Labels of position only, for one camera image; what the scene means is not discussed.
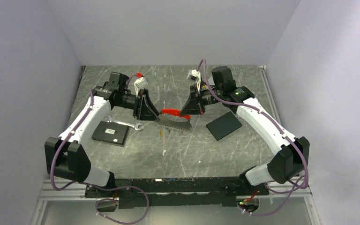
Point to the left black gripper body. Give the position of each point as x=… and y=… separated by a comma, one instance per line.
x=137, y=103

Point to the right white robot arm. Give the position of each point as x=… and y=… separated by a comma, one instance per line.
x=290, y=153

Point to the black box with label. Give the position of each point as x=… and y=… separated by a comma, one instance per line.
x=111, y=132

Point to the aluminium frame rail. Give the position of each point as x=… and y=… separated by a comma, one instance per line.
x=73, y=192

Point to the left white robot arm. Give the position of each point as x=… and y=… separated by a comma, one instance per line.
x=65, y=155

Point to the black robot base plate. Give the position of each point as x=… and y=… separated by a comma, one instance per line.
x=224, y=191

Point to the silver open-end wrench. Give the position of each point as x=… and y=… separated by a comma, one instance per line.
x=136, y=126

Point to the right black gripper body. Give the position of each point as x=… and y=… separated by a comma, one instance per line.
x=200, y=95

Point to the black flat rectangular pad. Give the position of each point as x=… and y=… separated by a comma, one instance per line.
x=223, y=126

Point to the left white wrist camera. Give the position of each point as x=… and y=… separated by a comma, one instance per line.
x=140, y=83

